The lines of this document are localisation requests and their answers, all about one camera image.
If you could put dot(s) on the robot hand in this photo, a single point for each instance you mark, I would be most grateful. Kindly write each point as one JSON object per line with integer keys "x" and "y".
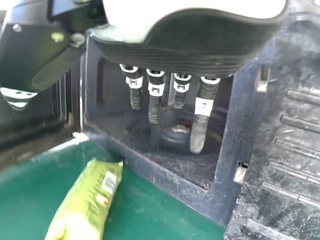
{"x": 190, "y": 37}

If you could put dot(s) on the yellow-green biscuit packet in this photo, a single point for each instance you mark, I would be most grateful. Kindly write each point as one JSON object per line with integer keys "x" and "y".
{"x": 90, "y": 197}

